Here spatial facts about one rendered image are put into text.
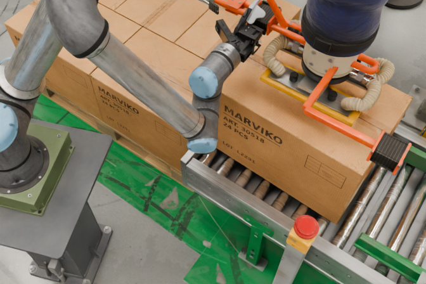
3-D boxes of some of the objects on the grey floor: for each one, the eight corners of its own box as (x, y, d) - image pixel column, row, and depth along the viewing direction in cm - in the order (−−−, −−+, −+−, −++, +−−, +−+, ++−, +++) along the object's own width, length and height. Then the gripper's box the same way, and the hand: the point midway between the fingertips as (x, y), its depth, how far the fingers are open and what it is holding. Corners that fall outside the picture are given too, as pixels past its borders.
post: (279, 313, 224) (320, 228, 142) (271, 326, 221) (309, 246, 138) (266, 304, 226) (300, 215, 144) (258, 317, 223) (288, 233, 141)
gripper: (241, 80, 160) (272, 43, 170) (245, 37, 144) (279, -1, 153) (219, 68, 163) (250, 33, 172) (221, 25, 147) (255, -12, 156)
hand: (257, 13), depth 164 cm, fingers open, 14 cm apart
